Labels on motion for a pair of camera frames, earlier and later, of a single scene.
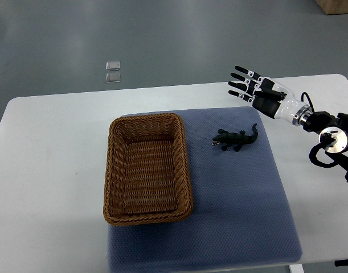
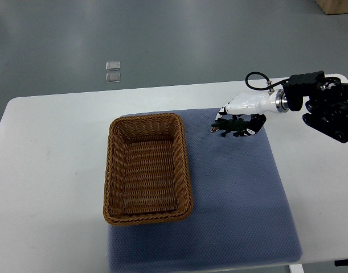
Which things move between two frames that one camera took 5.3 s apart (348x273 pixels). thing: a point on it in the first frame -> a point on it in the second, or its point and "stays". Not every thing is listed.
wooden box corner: x=337 y=7 stays
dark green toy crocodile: x=234 y=140 -> x=236 y=125
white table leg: x=296 y=268 stays
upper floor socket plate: x=113 y=65 stays
